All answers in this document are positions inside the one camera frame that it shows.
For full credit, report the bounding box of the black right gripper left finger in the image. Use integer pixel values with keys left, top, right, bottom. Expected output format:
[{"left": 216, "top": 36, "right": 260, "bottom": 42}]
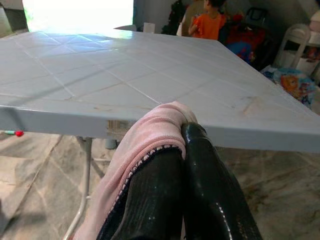
[{"left": 112, "top": 146, "right": 187, "bottom": 240}]

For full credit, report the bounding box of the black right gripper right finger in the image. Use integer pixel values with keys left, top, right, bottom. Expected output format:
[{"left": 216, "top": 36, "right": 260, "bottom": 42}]
[{"left": 180, "top": 121, "right": 264, "bottom": 240}]

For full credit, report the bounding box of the white plastic folding table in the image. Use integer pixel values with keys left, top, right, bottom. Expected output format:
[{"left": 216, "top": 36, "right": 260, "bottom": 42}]
[{"left": 0, "top": 24, "right": 320, "bottom": 240}]

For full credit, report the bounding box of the colourful printed bag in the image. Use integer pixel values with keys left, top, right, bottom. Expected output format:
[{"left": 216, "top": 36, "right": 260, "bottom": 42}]
[{"left": 261, "top": 65, "right": 320, "bottom": 109}]

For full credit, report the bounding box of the red and blue toy pile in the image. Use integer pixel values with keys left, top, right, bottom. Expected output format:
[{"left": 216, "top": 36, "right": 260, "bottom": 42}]
[{"left": 224, "top": 13, "right": 267, "bottom": 65}]

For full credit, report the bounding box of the red capped marker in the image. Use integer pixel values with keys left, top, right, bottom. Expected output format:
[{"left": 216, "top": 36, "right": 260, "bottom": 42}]
[{"left": 4, "top": 129, "right": 25, "bottom": 138}]

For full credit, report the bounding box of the child in orange shirt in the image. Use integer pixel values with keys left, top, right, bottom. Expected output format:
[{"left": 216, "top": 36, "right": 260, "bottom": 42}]
[{"left": 187, "top": 0, "right": 227, "bottom": 41}]

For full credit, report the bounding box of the white folding chair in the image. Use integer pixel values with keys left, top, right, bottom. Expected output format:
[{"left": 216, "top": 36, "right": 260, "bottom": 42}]
[{"left": 273, "top": 23, "right": 312, "bottom": 75}]

